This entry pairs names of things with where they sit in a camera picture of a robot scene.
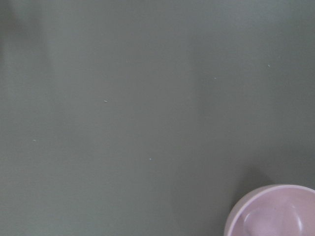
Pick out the small pink bowl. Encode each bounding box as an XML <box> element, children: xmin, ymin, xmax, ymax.
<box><xmin>223</xmin><ymin>184</ymin><xmax>315</xmax><ymax>236</ymax></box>

